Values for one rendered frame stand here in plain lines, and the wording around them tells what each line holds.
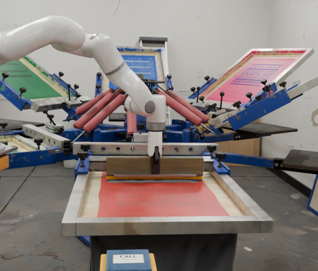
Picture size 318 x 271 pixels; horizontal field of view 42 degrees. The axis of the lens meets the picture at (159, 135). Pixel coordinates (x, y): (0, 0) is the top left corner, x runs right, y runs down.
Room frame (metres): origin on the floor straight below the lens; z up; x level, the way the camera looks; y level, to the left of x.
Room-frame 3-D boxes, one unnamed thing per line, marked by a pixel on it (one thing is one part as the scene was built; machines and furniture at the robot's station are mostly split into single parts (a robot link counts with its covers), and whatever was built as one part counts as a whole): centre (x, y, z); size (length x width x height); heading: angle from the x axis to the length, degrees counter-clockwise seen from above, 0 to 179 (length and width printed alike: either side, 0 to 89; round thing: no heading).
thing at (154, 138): (1.57, 0.01, 1.12); 0.10 x 0.07 x 0.11; 6
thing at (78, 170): (1.66, 0.31, 0.97); 0.30 x 0.05 x 0.07; 6
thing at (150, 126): (1.58, 0.01, 1.18); 0.09 x 0.07 x 0.03; 6
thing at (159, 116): (1.56, 0.05, 1.24); 0.15 x 0.10 x 0.11; 122
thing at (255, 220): (1.45, 0.00, 0.97); 0.79 x 0.58 x 0.04; 6
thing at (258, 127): (2.90, -0.42, 0.91); 1.34 x 0.40 x 0.08; 126
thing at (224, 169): (1.72, -0.25, 0.97); 0.30 x 0.05 x 0.07; 6
